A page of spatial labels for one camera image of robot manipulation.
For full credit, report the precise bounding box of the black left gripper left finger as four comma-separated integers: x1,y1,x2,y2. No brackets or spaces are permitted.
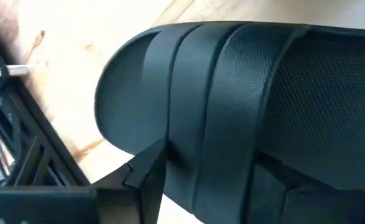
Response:
90,139,169,224

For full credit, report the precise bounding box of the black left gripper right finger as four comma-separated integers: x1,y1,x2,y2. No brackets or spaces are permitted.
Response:
246,152,326,224

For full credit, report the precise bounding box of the black metal table frame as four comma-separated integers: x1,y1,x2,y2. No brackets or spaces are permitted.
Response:
0,29,91,187

